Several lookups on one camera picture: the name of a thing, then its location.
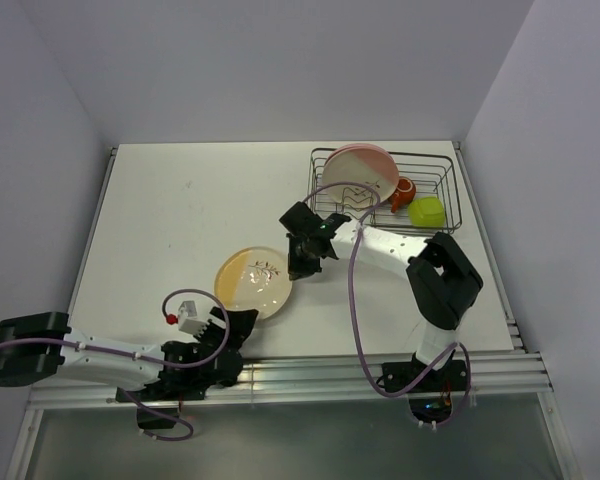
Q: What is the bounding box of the yellow and cream floral plate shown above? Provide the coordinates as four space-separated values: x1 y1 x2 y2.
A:
214 247 293 321

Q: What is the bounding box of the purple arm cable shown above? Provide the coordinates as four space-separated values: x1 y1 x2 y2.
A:
299 182 474 426
0 289 231 444

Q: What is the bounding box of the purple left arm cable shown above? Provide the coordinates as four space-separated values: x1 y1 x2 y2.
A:
0 289 231 444

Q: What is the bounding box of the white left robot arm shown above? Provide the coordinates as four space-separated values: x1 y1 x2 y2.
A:
0 307 258 401

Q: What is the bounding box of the pink plastic plate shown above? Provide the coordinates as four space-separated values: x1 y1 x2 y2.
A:
329 143 389 158

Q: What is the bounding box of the white and green square bowl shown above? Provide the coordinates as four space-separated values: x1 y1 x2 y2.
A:
407 196 446 228

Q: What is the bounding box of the aluminium extrusion rail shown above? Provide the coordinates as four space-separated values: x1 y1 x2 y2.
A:
26 350 553 411

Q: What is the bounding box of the orange and black cup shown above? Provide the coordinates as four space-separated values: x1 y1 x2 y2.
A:
389 177 417 214

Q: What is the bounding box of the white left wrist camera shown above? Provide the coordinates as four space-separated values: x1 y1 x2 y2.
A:
165 300 214 337

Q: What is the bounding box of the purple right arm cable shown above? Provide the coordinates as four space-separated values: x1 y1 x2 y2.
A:
299 182 474 426

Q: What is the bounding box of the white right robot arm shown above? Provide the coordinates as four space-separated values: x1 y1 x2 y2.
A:
279 202 483 390

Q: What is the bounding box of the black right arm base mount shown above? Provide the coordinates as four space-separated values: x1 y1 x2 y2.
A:
376 359 470 425

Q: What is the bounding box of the black wire dish rack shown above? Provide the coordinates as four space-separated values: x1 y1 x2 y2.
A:
308 151 463 236

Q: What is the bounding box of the pink and cream floral plate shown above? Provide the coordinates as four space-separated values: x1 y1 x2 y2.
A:
321 150 399 208

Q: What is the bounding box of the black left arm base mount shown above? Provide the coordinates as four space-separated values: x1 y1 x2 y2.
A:
115 388 204 441

